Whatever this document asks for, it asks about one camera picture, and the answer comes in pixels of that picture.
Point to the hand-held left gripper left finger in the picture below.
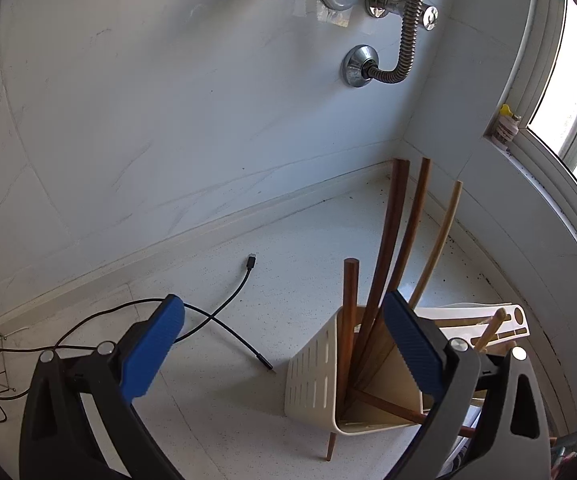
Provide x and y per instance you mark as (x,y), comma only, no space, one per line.
(153,345)

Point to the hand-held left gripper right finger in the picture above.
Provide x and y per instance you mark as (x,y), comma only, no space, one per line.
(413,345)

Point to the cream plastic utensil holder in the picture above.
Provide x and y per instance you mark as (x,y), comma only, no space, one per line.
(313,375)

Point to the tan wooden chopstick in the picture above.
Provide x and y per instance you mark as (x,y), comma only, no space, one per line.
(443,240)

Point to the white framed window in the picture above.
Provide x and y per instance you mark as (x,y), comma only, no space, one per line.
(568,85)

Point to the clear tape piece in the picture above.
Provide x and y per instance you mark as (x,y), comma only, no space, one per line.
(333,16)

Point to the chrome angle valve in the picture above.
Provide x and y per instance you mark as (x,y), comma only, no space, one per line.
(383,5)

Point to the chrome wall flange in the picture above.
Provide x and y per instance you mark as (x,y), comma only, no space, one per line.
(358,65)

